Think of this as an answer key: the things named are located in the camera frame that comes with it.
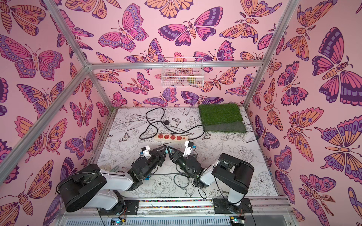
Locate white wire basket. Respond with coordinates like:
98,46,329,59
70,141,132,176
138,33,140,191
159,57,205,89

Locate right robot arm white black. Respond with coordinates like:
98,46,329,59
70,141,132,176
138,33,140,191
166,146,255,207

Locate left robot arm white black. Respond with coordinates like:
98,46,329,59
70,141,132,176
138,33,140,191
56,145,167,216

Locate aluminium rail front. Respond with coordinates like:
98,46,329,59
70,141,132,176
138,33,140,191
55,196,297,225

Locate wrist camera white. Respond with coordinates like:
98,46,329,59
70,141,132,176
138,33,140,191
183,140,196,157
140,146,151,158

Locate black power strip cord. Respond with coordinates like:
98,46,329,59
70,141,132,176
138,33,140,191
139,107,206,141

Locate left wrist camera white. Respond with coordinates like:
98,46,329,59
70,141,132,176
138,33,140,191
140,146,151,158

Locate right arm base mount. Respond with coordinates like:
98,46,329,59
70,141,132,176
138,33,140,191
211,198,253,214

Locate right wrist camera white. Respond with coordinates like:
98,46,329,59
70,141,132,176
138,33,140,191
183,140,196,157

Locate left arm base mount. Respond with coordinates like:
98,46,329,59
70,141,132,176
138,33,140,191
99,199,140,216

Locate white vented cable duct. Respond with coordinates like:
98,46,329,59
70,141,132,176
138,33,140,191
62,216,231,226

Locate green artificial grass mat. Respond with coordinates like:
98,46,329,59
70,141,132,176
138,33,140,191
199,103,247,133

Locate black usb cable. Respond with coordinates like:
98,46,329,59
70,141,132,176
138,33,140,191
151,169,208,200

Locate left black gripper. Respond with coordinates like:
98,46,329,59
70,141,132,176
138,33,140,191
141,146,168,180

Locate beige power strip red sockets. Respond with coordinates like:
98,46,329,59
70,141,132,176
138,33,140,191
154,133,189,143

